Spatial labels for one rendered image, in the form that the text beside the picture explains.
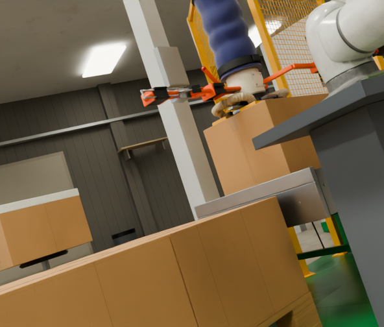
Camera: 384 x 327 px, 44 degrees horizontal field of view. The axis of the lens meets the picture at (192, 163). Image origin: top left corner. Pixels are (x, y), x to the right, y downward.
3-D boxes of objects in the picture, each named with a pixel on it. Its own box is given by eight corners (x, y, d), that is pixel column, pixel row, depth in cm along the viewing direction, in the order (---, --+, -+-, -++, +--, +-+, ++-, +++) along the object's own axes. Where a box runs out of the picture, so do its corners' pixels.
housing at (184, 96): (182, 103, 207) (179, 93, 207) (192, 96, 202) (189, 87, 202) (170, 104, 202) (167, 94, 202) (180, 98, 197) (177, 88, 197)
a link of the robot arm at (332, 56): (351, 78, 152) (324, 18, 155) (392, 52, 136) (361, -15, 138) (314, 90, 146) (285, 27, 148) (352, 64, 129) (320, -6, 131)
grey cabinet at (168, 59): (185, 87, 345) (172, 49, 348) (190, 84, 341) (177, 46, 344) (165, 88, 331) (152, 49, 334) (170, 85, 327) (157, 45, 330)
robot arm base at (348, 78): (410, 67, 138) (402, 50, 138) (354, 86, 129) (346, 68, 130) (369, 91, 154) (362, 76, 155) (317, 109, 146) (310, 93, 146)
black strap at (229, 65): (239, 80, 251) (236, 72, 252) (272, 60, 235) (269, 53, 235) (210, 81, 236) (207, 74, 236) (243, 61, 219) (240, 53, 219)
